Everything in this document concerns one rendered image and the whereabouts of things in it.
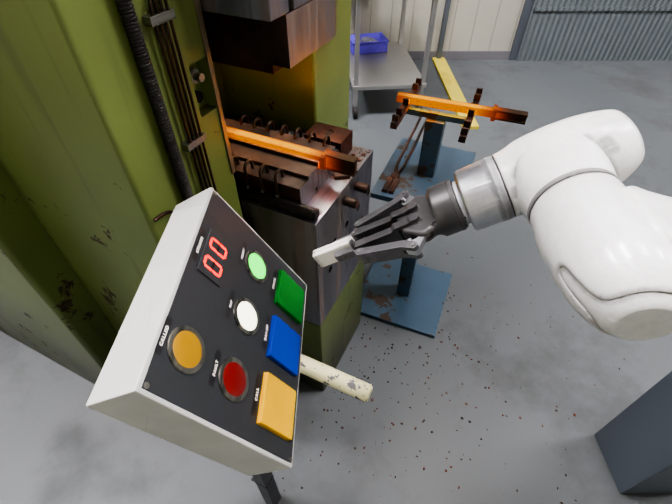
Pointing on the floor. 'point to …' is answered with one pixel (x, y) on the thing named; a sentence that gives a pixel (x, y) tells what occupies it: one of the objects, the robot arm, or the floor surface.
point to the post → (268, 488)
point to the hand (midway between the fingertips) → (336, 252)
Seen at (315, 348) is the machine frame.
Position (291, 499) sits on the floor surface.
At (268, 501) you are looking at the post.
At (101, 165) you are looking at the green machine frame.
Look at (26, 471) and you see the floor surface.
